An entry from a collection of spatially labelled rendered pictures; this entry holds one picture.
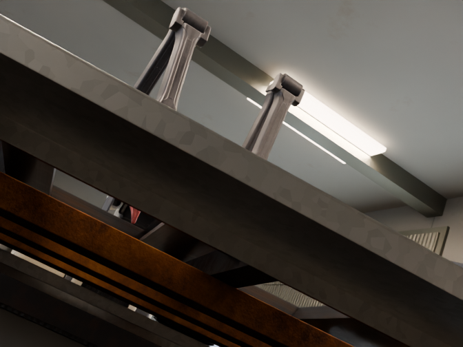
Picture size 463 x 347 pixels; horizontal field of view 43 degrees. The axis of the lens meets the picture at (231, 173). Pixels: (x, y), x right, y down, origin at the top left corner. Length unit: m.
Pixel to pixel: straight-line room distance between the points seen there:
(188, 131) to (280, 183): 0.10
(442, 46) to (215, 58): 1.82
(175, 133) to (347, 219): 0.18
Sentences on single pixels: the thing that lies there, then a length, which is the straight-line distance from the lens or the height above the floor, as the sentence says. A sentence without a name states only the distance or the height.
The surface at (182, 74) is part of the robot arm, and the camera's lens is 1.61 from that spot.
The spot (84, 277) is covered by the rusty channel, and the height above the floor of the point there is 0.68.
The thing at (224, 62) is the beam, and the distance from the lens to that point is 5.00.
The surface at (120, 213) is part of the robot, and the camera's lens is 1.95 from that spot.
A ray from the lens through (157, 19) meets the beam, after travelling 4.89.
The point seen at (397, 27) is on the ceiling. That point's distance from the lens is 4.21.
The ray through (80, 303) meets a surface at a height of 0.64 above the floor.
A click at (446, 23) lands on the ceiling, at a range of 4.08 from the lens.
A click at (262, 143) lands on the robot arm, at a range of 1.92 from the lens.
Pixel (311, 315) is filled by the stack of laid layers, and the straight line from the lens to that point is 1.47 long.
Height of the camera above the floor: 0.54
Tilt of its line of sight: 21 degrees up
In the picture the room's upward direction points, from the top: 24 degrees clockwise
